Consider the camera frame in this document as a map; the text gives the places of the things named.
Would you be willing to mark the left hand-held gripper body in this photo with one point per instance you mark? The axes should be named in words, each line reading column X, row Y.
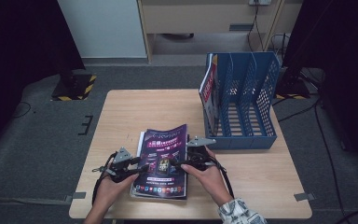
column 119, row 168

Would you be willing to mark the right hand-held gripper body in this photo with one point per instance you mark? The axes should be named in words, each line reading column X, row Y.
column 199, row 155

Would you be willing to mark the purple magazine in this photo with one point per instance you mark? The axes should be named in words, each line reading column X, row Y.
column 164, row 146

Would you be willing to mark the blue file rack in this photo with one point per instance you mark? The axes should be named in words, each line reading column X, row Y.
column 242, row 141

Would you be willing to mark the red and white book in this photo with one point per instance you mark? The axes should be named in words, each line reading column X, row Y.
column 209, row 90

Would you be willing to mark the person's left hand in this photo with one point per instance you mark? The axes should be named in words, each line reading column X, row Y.
column 112, row 189

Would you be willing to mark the person's right hand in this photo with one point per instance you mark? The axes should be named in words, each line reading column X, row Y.
column 209, row 182

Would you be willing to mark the grey tape piece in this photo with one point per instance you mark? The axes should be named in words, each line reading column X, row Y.
column 79, row 195
column 304, row 196

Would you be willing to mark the black stand base hazard stripes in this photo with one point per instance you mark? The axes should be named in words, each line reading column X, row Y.
column 292, row 90
column 74, row 87

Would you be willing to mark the white panel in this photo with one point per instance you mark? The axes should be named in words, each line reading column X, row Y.
column 102, row 28

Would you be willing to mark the black curtain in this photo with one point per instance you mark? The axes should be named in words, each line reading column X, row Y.
column 348, row 46
column 18, row 37

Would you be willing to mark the white wall socket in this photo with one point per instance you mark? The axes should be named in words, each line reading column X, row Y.
column 259, row 2

